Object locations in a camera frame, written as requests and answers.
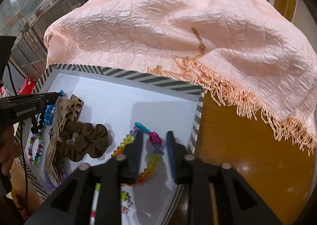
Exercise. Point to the red bag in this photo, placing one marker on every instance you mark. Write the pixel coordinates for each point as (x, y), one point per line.
(27, 85)

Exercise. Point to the leopard print hair bow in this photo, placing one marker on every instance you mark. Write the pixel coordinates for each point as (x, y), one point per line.
(74, 107)

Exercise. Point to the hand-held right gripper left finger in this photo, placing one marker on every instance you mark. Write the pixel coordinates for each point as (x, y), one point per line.
(135, 155)

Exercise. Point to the striped cardboard box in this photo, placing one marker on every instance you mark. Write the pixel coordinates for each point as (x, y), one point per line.
(123, 98)

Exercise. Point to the steel glass door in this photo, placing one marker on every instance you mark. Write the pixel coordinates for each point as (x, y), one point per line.
(49, 17)

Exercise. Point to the pink fringed cloth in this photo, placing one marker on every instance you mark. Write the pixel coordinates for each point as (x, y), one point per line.
(173, 29)

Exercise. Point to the brown scrunchie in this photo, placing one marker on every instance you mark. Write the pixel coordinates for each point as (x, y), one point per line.
(84, 141)

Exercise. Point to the person's left hand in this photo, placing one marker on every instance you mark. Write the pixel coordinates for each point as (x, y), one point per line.
(10, 153)

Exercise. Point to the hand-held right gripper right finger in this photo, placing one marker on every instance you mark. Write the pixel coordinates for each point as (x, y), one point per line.
(171, 145)

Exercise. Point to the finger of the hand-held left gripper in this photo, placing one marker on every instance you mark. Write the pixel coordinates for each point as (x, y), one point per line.
(52, 97)

